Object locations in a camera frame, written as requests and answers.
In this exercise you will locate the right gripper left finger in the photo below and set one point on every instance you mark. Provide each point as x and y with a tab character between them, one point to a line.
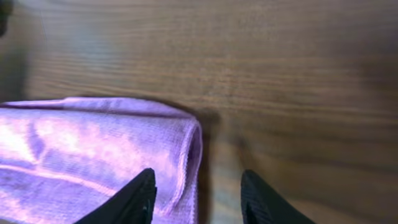
133	204

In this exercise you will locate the purple microfiber cloth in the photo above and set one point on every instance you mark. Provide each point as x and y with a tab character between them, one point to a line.
62	159

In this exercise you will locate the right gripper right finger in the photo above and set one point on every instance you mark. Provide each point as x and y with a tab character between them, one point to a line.
261	204

